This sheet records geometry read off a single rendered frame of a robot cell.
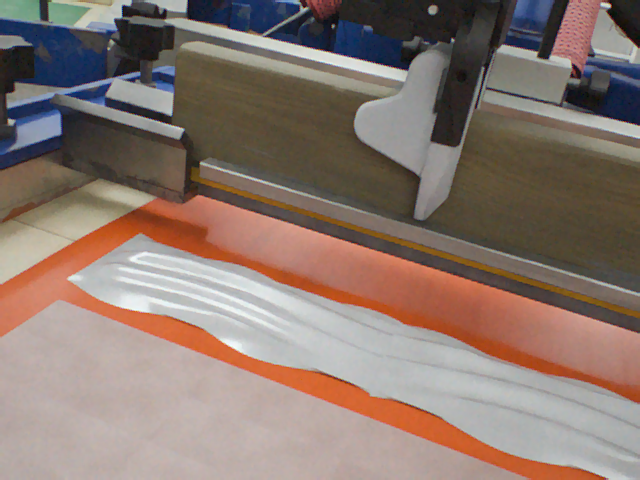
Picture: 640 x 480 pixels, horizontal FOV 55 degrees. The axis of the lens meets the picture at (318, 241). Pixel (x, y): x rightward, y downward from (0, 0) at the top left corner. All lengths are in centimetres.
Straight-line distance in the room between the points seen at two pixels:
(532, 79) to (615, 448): 38
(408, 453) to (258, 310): 11
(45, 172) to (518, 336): 32
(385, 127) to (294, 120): 6
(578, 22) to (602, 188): 50
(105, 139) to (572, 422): 32
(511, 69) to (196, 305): 40
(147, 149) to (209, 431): 20
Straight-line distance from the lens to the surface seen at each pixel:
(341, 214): 36
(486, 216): 36
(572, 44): 81
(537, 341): 39
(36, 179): 44
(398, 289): 40
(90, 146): 44
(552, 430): 32
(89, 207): 45
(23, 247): 40
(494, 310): 41
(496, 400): 33
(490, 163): 35
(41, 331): 33
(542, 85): 62
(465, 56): 30
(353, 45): 101
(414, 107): 33
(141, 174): 42
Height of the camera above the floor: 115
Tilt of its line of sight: 27 degrees down
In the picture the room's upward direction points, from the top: 10 degrees clockwise
